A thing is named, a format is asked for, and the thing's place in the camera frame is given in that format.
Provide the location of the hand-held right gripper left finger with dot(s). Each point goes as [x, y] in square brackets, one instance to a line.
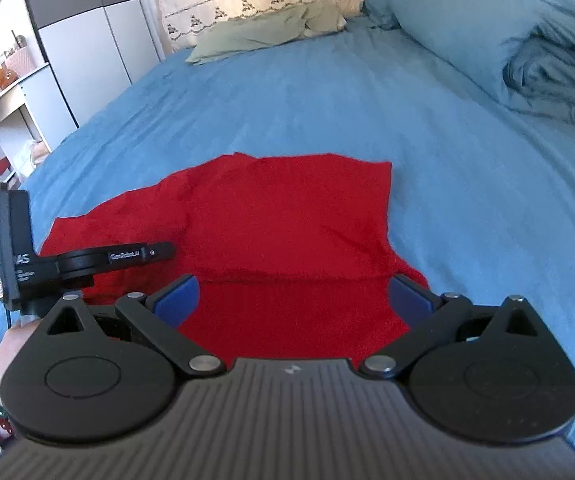
[180, 299]

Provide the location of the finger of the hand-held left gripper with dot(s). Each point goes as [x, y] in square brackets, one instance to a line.
[137, 254]

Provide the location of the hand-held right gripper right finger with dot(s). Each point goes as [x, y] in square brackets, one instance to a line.
[408, 297]

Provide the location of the red knit garment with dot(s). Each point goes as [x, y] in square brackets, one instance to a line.
[287, 220]

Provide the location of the person's left forearm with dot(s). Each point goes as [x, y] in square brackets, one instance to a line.
[9, 350]

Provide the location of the red box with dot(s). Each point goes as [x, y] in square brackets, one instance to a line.
[2, 166]

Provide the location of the white shelf desk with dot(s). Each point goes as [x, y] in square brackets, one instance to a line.
[12, 110]

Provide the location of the pink storage box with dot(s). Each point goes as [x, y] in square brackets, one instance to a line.
[19, 60]

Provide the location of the bed with blue sheet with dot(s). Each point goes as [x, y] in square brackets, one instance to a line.
[317, 110]

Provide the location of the white and grey wardrobe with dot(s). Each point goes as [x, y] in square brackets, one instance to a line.
[97, 25]

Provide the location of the large green pillow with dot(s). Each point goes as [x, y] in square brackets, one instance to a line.
[247, 35]

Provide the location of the folded blue duvet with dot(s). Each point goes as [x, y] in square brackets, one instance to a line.
[555, 77]

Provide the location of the blue pillow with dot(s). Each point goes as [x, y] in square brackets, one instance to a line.
[442, 20]

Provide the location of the small green pillow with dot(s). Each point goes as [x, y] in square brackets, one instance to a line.
[325, 16]

